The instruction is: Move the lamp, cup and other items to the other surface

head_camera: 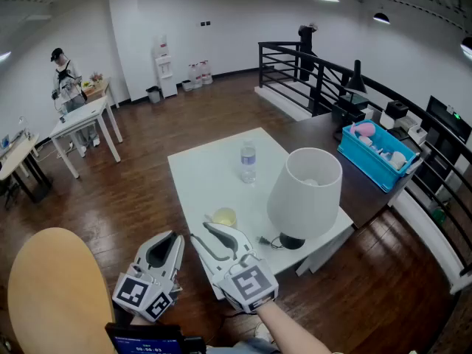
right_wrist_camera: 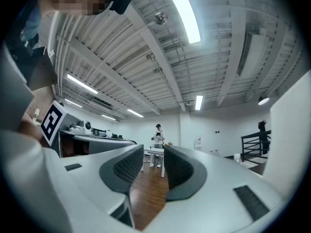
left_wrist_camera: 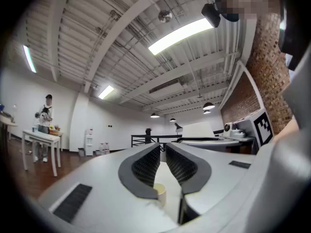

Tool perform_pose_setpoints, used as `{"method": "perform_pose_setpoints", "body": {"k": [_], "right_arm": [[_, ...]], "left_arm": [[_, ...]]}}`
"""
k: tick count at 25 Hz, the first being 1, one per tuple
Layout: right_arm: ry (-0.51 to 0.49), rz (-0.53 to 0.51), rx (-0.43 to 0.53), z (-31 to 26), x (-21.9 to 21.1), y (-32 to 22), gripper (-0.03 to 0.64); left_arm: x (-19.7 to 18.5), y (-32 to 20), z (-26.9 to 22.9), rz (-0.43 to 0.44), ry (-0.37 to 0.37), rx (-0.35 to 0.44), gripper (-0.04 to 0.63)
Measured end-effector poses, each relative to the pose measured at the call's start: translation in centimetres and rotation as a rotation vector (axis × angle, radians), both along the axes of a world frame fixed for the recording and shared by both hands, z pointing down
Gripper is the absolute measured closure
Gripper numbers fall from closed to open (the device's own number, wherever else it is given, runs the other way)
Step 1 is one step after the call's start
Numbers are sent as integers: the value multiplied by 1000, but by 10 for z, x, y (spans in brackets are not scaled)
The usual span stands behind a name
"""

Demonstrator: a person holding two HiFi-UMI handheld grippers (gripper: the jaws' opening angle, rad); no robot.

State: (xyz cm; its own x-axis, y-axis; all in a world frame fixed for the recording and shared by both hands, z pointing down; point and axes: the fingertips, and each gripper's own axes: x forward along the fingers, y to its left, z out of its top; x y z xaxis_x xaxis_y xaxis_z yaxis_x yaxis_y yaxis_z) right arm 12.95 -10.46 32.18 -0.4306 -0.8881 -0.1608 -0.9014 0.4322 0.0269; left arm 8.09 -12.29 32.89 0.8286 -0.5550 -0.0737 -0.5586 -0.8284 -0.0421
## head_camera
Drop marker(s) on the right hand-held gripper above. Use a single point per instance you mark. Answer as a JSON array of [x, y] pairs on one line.
[[250, 284]]

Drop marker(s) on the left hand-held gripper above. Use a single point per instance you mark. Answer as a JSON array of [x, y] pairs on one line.
[[131, 293]]

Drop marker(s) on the pale yellow cup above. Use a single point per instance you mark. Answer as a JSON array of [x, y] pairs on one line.
[[223, 218]]

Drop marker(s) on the clear plastic water bottle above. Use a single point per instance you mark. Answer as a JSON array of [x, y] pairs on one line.
[[248, 160]]

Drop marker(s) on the white shade table lamp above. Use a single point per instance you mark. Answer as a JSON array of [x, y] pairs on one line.
[[302, 186]]

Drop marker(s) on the person's left forearm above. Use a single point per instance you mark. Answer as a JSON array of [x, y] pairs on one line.
[[142, 320]]

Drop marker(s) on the person's right forearm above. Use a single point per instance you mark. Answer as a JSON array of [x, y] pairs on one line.
[[284, 330]]

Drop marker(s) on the silver desk lamp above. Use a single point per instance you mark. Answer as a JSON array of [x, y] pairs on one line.
[[22, 119]]

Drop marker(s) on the black desk lamp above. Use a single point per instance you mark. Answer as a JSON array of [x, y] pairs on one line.
[[355, 83]]

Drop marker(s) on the white rectangular table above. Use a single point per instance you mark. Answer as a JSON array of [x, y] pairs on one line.
[[206, 183]]

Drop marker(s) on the black screen device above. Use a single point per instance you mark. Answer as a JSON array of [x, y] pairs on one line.
[[147, 339]]

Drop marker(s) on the person's white shoe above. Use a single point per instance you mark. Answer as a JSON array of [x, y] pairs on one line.
[[261, 332]]

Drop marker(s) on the person's blue jeans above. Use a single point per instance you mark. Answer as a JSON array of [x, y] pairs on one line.
[[239, 347]]

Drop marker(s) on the round wooden table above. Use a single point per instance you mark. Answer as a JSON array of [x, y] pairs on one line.
[[55, 290]]

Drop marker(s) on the dark brown table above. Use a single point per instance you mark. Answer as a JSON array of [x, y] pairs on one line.
[[313, 135]]

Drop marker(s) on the white square table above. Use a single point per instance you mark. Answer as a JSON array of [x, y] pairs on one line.
[[85, 114]]

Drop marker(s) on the grey trash bin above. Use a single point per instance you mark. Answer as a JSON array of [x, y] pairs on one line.
[[154, 95]]

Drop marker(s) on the blue plastic bin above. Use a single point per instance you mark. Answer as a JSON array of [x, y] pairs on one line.
[[368, 164]]

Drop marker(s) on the dark mug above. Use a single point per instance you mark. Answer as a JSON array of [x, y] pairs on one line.
[[62, 118]]

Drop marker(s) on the small white bin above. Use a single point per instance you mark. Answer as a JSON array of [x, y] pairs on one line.
[[187, 86]]

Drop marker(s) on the light round table black base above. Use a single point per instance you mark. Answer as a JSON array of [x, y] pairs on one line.
[[18, 157]]

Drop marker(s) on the wooden side table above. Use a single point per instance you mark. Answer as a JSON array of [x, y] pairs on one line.
[[103, 87]]

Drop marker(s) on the clear water jug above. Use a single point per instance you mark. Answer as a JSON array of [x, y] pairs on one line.
[[206, 73], [195, 76]]

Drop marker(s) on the orange tray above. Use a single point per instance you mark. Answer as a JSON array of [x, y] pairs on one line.
[[90, 90]]

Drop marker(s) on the white water dispenser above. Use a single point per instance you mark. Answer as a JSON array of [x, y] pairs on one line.
[[164, 72]]

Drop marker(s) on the yellow flowers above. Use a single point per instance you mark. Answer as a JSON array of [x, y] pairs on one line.
[[86, 85]]

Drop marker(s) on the pink toy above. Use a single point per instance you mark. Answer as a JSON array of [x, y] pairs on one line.
[[365, 128]]

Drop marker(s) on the black metal railing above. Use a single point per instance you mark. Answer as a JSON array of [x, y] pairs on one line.
[[260, 68]]

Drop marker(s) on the pink flower pot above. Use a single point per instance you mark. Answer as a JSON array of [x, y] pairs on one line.
[[96, 77]]

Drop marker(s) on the open laptop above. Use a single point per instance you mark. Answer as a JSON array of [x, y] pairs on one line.
[[3, 141]]

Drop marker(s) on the small white mug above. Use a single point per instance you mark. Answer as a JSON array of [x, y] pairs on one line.
[[398, 159]]

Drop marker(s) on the white storage box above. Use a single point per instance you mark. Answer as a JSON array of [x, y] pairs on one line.
[[387, 122]]

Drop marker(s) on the black tissue box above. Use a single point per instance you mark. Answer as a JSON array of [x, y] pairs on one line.
[[396, 109]]

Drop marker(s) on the white socket box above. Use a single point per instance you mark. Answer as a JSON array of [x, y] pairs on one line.
[[416, 135]]

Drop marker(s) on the long ceiling tube light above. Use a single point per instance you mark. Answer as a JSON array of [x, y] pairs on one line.
[[4, 56]]

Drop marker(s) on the black monitor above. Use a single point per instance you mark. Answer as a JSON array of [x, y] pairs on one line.
[[442, 116]]

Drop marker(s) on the black wall switch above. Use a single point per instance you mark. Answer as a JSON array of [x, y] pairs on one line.
[[205, 23]]

